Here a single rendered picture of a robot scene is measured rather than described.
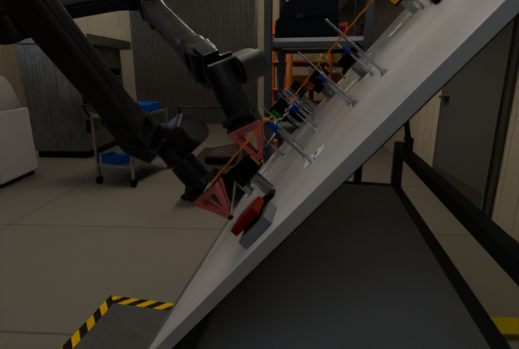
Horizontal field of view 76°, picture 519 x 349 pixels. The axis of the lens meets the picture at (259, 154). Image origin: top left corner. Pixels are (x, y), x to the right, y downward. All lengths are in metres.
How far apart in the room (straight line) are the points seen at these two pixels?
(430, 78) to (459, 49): 0.04
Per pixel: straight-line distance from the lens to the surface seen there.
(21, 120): 5.04
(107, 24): 9.58
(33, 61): 6.00
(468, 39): 0.40
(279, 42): 1.62
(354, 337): 0.76
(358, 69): 0.89
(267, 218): 0.46
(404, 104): 0.39
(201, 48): 0.72
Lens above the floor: 1.30
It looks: 14 degrees down
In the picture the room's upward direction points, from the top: straight up
